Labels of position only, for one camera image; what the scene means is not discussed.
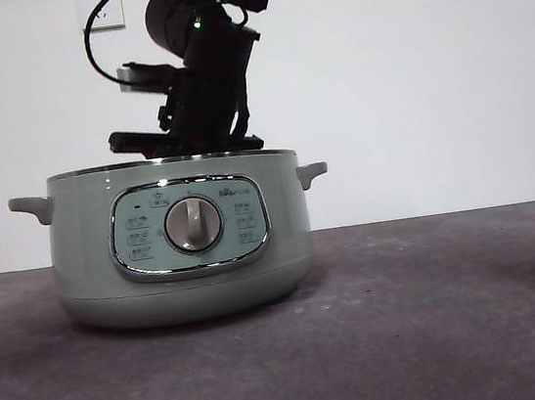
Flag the pale green electric pot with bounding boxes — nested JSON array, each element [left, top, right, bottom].
[[4, 136, 346, 346]]

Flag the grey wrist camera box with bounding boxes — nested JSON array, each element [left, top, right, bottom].
[[114, 56, 181, 101]]

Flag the white wall socket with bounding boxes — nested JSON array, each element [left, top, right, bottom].
[[75, 0, 126, 35]]

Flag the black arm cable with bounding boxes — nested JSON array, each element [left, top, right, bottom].
[[78, 0, 144, 90]]

